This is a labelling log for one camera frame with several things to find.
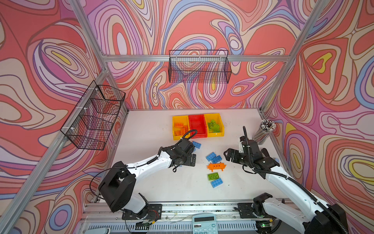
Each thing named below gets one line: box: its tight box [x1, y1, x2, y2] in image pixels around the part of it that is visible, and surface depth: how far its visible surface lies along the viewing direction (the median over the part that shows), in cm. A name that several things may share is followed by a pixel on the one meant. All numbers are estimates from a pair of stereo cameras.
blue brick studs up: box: [205, 151, 217, 162], surface depth 94 cm
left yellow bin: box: [172, 115, 191, 141], surface depth 109 cm
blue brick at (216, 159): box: [211, 155, 223, 164], surface depth 93 cm
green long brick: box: [207, 122, 221, 134], surface depth 106 cm
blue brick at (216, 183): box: [210, 177, 224, 189], surface depth 84 cm
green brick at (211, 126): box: [207, 121, 216, 130], surface depth 106 cm
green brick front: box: [207, 172, 220, 181], surface depth 86 cm
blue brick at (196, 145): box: [192, 140, 202, 150], surface depth 100 cm
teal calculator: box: [191, 214, 219, 234], surface depth 69 cm
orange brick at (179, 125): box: [174, 122, 184, 128], surface depth 110 cm
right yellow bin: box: [204, 113, 225, 138], surface depth 106 cm
